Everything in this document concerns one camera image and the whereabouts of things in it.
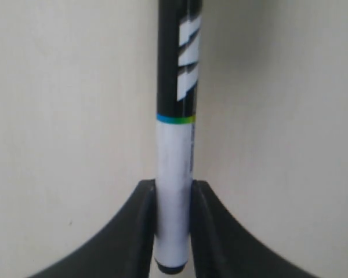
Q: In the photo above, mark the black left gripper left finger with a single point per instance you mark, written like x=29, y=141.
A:
x=123, y=248

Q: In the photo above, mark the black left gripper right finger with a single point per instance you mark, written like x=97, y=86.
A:
x=222, y=247

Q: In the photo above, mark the black and white marker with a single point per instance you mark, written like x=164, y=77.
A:
x=178, y=55

